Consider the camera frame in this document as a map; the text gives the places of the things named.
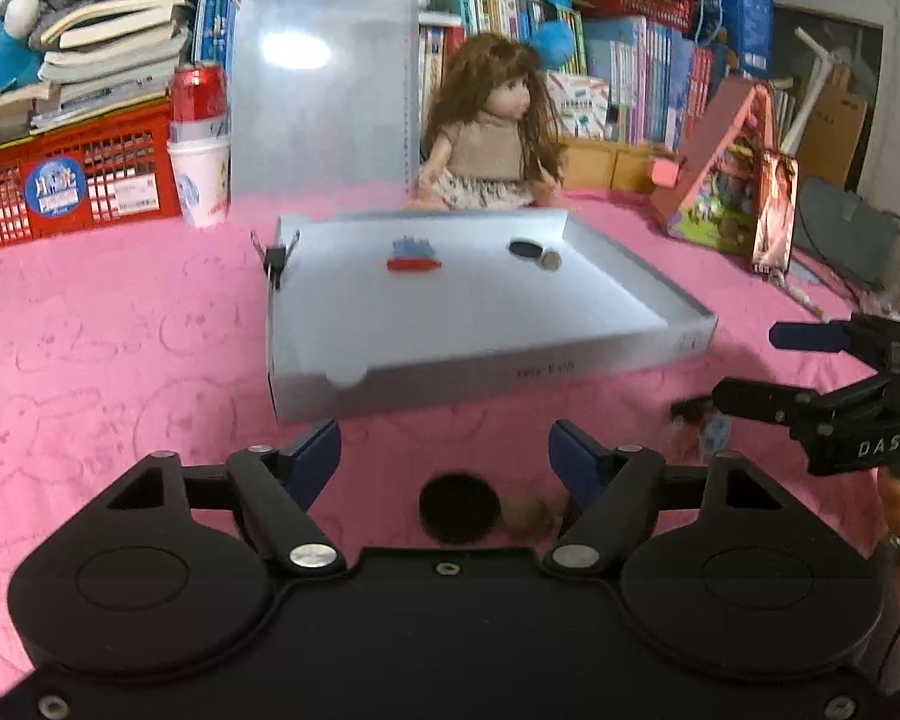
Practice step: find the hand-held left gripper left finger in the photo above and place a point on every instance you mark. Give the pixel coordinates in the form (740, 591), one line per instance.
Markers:
(319, 454)

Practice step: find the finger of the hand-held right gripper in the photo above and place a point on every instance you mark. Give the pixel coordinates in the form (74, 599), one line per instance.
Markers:
(802, 336)
(757, 399)

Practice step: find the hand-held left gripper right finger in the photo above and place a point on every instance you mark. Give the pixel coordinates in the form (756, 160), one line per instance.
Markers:
(570, 457)

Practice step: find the brown stone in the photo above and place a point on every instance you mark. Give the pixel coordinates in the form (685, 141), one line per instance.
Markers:
(529, 514)

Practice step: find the clear plastic ball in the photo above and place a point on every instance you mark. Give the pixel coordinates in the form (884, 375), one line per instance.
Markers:
(682, 441)

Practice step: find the thick black round lid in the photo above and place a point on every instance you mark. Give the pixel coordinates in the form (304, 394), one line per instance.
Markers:
(457, 510)

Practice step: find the grey cardboard box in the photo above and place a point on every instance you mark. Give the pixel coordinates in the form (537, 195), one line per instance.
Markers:
(457, 315)

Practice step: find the red hair clip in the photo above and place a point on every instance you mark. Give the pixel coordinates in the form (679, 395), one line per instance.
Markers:
(412, 265)

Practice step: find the black oval lid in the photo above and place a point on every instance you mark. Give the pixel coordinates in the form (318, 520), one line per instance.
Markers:
(525, 248)

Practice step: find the blue dotted hair clip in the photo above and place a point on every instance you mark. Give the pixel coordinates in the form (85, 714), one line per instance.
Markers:
(412, 249)

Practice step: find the person's right hand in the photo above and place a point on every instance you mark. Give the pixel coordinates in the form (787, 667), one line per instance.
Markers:
(896, 502)

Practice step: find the grey pouch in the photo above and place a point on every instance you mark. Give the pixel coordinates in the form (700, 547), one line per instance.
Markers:
(844, 232)

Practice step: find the pink triangular toy house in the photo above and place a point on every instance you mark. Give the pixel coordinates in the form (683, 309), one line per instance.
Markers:
(712, 187)

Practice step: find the small black binder clip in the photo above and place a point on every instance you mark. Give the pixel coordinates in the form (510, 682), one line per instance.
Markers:
(276, 259)

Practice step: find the brown cardboard sheet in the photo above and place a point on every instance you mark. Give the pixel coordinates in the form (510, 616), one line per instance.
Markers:
(832, 127)

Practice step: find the pink printed towel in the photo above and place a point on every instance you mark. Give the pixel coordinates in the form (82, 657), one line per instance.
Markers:
(120, 360)

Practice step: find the white pipe stand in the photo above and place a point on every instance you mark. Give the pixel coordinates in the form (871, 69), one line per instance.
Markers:
(806, 90)

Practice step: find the wooden drawer box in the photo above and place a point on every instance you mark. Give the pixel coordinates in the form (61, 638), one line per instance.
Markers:
(615, 165)

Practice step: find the white paper cup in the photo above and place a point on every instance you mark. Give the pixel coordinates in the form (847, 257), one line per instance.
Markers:
(202, 180)

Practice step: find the row of shelved books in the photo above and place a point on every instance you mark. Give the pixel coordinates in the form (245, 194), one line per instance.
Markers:
(645, 75)

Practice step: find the blue printed box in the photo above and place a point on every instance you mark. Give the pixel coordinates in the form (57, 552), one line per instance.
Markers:
(742, 22)

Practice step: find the white printed carton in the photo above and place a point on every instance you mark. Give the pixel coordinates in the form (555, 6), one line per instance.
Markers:
(577, 105)

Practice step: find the brown-haired doll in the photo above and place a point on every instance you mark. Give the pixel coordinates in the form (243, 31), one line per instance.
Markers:
(487, 142)

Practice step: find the translucent plastic clipboard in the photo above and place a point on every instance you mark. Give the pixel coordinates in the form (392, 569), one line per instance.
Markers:
(315, 127)

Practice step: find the red plastic basket with sticker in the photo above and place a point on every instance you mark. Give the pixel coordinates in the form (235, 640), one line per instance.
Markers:
(120, 157)

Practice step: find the red soda can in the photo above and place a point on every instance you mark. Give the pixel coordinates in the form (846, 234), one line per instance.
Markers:
(199, 94)

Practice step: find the blue printed books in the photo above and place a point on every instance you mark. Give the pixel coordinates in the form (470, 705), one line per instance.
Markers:
(214, 30)

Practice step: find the stack of worn books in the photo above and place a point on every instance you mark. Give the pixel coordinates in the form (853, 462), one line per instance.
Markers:
(112, 37)

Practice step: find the blue white plush toy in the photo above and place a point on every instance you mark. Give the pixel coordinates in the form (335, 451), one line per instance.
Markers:
(7, 60)

